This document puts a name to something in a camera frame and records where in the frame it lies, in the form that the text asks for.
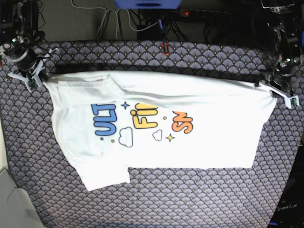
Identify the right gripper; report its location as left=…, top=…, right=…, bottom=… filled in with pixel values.
left=2, top=41, right=48, bottom=82

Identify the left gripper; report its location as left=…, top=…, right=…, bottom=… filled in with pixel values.
left=254, top=68, right=294, bottom=98

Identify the white printed T-shirt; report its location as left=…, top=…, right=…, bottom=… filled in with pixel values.
left=45, top=71, right=277, bottom=191

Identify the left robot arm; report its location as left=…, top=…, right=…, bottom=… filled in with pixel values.
left=251, top=0, right=304, bottom=96

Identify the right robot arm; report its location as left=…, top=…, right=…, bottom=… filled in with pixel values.
left=0, top=0, right=50, bottom=89

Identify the patterned grey table cloth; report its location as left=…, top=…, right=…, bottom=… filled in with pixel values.
left=0, top=41, right=304, bottom=228

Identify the blue box at top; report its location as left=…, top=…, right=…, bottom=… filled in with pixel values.
left=115, top=0, right=182, bottom=10

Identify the red and black clamp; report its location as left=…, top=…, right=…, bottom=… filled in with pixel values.
left=161, top=42, right=170, bottom=56

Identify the black power strip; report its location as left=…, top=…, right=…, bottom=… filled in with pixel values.
left=179, top=9, right=232, bottom=18

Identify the grey plastic bin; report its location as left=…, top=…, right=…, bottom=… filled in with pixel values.
left=0, top=168, right=44, bottom=228

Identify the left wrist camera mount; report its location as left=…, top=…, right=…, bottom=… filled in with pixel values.
left=259, top=81, right=300, bottom=109

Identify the white cable bundle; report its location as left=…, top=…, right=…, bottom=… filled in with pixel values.
left=71, top=0, right=157, bottom=41

